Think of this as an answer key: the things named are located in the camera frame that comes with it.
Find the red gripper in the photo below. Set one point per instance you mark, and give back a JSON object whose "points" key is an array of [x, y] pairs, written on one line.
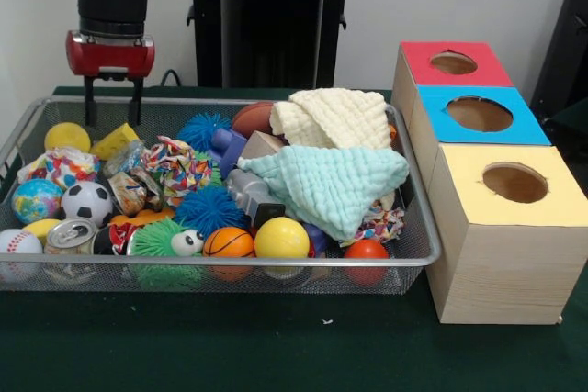
{"points": [[110, 56]]}

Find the yellow ball with seam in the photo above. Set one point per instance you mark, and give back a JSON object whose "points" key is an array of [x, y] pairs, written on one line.
{"points": [[67, 136]]}

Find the cream waffle cloth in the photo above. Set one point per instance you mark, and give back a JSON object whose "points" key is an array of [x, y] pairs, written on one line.
{"points": [[340, 119]]}

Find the mint green waffle cloth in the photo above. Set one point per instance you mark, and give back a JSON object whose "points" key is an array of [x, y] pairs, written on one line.
{"points": [[331, 185]]}

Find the wooden box with three holes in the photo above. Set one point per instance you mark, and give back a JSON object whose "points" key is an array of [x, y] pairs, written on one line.
{"points": [[505, 272]]}

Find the black and white soccer ball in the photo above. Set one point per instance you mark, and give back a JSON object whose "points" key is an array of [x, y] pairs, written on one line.
{"points": [[87, 204]]}

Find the globe print ball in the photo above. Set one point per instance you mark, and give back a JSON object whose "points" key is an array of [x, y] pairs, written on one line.
{"points": [[37, 201]]}

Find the silver drink can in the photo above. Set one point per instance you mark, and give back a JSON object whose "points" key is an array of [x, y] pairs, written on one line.
{"points": [[71, 233]]}

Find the green spiky toy with eyes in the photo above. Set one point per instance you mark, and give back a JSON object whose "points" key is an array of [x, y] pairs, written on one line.
{"points": [[151, 240]]}

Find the white baseball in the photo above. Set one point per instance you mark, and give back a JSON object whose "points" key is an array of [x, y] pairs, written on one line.
{"points": [[18, 245]]}

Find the small orange basketball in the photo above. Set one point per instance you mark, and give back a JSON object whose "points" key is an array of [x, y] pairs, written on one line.
{"points": [[229, 243]]}

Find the smooth yellow ball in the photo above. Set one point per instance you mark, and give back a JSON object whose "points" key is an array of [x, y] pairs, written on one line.
{"points": [[281, 238]]}

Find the red-orange ball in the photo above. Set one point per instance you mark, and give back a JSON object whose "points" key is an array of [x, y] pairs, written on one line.
{"points": [[366, 250]]}

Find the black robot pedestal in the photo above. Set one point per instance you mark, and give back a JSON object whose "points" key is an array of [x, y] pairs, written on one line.
{"points": [[275, 20]]}

